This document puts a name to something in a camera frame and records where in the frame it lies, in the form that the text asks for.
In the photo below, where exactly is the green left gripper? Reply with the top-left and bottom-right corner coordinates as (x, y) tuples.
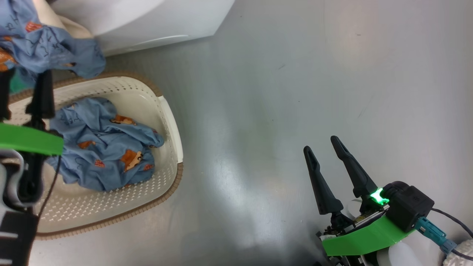
(0, 69), (64, 204)

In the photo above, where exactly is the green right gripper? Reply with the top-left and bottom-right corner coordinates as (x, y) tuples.
(303, 136), (416, 266)

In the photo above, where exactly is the blue and cream print garment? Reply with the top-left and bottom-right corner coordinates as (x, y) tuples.
(0, 0), (106, 80)

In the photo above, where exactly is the blue bear print garment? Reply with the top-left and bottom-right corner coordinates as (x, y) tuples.
(48, 97), (165, 191)

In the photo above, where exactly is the cream perforated laundry basket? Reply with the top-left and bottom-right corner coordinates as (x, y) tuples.
(7, 72), (184, 241)

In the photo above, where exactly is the white front-load washing machine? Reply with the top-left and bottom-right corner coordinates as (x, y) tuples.
(48, 0), (236, 57)

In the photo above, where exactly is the thin black left cable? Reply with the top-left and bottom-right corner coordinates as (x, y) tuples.
(37, 155), (62, 218)

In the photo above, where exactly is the thin black cable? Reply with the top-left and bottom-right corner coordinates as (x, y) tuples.
(37, 155), (62, 218)
(431, 208), (473, 261)

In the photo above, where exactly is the teal cable connector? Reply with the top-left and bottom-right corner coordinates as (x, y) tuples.
(414, 216), (459, 255)

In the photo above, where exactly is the thin black right cable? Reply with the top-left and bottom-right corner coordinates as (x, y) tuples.
(431, 208), (473, 261)

